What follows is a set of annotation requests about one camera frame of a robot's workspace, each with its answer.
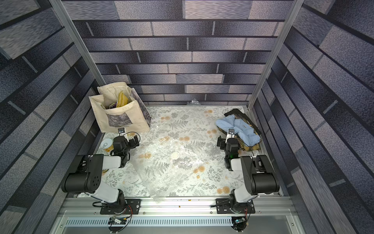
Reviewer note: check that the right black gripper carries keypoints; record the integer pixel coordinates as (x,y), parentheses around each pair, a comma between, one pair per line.
(222,142)

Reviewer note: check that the aluminium front rail frame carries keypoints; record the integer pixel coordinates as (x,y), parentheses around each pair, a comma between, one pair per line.
(179,215)

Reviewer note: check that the light blue shirt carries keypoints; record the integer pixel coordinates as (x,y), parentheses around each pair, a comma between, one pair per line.
(242,129)

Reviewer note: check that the small circuit board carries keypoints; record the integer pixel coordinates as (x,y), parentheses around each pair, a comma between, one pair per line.
(117,221)
(239,223)

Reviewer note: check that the yellow snack packet in tote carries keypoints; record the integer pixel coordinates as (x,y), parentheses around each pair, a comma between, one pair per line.
(122,100)

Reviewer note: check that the right small circuit board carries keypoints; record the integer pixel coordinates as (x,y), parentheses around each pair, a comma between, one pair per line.
(239,223)

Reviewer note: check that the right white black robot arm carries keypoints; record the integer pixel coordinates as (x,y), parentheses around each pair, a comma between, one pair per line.
(258,175)

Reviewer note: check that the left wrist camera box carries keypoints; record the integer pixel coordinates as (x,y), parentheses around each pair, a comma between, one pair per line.
(121,131)

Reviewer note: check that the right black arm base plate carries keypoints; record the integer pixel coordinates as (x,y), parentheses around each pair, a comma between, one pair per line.
(223,206)

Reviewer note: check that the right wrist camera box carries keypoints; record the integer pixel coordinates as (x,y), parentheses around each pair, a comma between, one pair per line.
(231,133)

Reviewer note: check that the floral patterned table cloth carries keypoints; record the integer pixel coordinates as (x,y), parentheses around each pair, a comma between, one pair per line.
(181,152)

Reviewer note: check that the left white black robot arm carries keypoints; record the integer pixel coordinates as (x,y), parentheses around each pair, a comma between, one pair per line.
(85,173)

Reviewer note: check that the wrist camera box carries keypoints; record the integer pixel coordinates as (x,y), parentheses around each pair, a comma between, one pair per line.
(121,131)
(231,133)

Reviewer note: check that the black tray under shirts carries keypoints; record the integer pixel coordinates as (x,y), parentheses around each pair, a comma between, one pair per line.
(240,115)

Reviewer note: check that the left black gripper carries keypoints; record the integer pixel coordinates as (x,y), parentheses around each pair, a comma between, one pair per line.
(132,141)

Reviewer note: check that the white round bag valve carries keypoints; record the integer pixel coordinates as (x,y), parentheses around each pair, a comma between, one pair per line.
(175,155)

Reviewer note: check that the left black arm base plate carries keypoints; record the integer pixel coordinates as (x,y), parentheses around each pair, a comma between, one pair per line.
(130,206)

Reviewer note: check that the yellow black plaid shirt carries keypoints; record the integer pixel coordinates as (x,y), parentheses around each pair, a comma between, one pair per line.
(242,144)

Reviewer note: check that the beige canvas tote bag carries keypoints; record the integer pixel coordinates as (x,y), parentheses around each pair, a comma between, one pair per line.
(132,117)

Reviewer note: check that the left small circuit board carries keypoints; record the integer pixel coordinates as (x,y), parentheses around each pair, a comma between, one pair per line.
(117,221)

